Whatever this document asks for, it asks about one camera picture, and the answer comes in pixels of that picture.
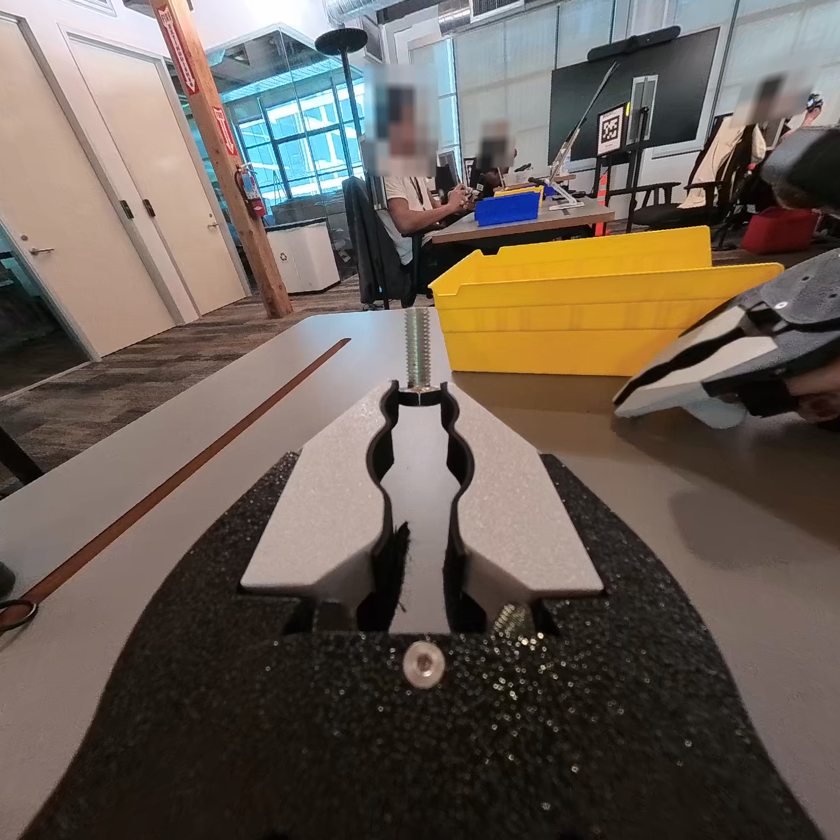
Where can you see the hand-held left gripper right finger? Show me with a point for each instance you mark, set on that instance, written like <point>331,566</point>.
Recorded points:
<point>525,525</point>

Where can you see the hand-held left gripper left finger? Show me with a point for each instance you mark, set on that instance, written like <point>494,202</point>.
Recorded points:
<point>308,525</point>

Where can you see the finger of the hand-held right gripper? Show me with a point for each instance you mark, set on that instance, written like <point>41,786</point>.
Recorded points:
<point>712,331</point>
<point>682,390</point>

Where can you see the yellow storage bin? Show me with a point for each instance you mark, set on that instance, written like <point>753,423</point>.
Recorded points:
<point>558,315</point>

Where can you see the silver hex bolt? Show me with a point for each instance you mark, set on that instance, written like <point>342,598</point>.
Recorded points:
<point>417,348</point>

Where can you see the person's right hand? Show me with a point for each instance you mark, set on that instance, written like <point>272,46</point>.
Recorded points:
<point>820,407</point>

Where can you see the red bag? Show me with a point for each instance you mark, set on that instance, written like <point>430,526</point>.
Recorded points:
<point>781,229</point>

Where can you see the wooden work table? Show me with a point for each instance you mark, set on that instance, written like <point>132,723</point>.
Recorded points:
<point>525,229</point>

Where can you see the black white tag sign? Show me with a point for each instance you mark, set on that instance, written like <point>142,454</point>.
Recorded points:
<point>610,129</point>

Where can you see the blue storage bin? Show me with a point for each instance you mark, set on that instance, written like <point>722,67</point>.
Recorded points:
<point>505,208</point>

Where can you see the white recycling bin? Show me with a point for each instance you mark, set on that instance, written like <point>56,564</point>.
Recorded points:
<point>305,259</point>

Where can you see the black office chair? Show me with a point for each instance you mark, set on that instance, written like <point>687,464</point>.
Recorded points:
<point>367,243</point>

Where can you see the black video bar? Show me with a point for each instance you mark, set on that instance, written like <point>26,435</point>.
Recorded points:
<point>633,44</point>

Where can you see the red fire extinguisher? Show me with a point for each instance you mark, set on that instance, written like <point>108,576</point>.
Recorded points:
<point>256,193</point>

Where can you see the white door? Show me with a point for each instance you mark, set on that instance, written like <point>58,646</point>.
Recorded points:
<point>170,197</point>
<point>65,197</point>

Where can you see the black floor lamp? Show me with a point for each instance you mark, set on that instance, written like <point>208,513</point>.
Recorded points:
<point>340,40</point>

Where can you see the black wall screen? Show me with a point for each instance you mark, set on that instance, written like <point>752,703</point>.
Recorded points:
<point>682,85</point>

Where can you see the wooden post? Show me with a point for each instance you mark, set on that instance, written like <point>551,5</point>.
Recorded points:
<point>223,170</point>

